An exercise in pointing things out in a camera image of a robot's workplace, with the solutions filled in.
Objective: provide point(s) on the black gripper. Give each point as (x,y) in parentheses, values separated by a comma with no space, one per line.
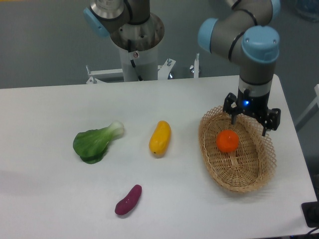
(253,106)

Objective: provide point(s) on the orange fruit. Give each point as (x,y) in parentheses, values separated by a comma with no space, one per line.
(227,141)

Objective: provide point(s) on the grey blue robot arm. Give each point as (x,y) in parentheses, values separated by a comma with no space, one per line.
(244,38)

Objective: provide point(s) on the woven wicker basket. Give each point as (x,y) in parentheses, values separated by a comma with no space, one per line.
(251,166)

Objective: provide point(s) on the yellow mango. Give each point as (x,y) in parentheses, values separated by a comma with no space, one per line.
(160,139)

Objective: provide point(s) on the black device at edge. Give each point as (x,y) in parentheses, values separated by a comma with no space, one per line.
(311,213)

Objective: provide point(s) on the purple sweet potato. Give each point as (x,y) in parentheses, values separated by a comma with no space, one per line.
(125,205)

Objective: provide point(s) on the green bok choy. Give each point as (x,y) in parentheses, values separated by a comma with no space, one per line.
(92,145)

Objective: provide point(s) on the white frame at right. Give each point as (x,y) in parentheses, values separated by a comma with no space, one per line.
(309,111)

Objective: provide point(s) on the white mounting bracket frame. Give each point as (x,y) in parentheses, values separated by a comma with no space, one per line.
(164,72)

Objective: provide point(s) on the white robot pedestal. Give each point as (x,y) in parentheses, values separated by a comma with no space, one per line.
(139,65)

